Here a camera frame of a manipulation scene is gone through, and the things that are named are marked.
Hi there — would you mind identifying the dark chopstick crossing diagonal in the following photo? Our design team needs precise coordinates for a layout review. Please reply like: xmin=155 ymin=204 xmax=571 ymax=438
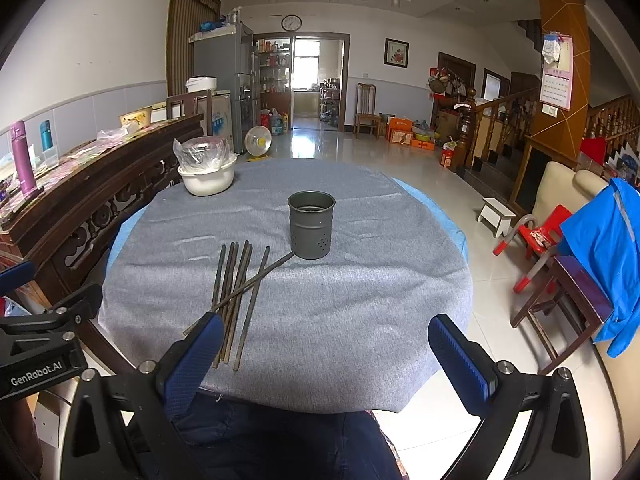
xmin=205 ymin=244 xmax=294 ymax=314

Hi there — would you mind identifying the dark metal utensil holder cup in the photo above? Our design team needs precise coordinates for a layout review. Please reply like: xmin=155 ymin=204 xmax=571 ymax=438
xmin=288 ymin=191 xmax=335 ymax=260

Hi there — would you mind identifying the carved dark wood sideboard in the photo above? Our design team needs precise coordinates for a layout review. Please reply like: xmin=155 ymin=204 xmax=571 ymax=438
xmin=1 ymin=115 xmax=203 ymax=308

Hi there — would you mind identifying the purple thermos bottle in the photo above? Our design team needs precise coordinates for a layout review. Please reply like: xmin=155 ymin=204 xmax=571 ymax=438
xmin=11 ymin=120 xmax=39 ymax=200

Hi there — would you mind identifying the red plastic child chair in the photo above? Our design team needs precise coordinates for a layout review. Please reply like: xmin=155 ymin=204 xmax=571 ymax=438
xmin=492 ymin=205 xmax=572 ymax=294

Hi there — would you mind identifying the teal thermos bottle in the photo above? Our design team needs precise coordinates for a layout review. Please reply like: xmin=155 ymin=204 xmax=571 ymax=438
xmin=39 ymin=119 xmax=53 ymax=152

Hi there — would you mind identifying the white step stool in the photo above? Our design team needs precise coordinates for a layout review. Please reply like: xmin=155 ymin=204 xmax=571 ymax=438
xmin=476 ymin=197 xmax=516 ymax=238

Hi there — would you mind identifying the grey felt table cloth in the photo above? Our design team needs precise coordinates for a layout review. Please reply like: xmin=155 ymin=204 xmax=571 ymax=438
xmin=99 ymin=159 xmax=473 ymax=413

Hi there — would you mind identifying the blue jacket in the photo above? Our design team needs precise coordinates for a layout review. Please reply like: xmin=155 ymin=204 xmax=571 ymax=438
xmin=559 ymin=178 xmax=639 ymax=359

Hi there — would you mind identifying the white bowl with plastic bag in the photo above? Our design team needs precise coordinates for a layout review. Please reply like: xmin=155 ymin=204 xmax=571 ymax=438
xmin=172 ymin=136 xmax=238 ymax=197

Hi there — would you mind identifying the cream sofa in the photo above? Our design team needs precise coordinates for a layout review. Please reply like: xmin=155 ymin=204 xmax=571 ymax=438
xmin=532 ymin=162 xmax=608 ymax=221

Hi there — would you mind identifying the small white fan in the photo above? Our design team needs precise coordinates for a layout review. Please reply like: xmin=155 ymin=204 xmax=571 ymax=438
xmin=244 ymin=126 xmax=272 ymax=162

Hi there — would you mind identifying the white chest freezer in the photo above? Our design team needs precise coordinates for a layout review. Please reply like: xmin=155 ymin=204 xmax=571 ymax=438
xmin=196 ymin=89 xmax=233 ymax=146

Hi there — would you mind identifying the orange cardboard box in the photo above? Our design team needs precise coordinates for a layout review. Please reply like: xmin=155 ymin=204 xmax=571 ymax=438
xmin=387 ymin=117 xmax=413 ymax=145

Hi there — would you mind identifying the grey refrigerator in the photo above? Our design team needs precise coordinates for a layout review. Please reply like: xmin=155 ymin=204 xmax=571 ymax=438
xmin=189 ymin=22 xmax=259 ymax=154

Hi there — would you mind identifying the framed flower picture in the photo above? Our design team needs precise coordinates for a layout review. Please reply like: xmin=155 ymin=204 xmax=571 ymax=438
xmin=384 ymin=38 xmax=409 ymax=68

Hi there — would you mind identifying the wooden chair by wall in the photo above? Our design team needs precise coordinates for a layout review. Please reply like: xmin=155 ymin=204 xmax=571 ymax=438
xmin=354 ymin=82 xmax=381 ymax=138

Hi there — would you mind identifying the wall calendar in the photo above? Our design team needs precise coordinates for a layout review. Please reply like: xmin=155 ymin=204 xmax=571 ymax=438
xmin=539 ymin=32 xmax=574 ymax=110

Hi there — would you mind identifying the round wall clock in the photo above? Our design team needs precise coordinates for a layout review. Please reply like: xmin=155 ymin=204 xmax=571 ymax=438
xmin=281 ymin=14 xmax=303 ymax=32

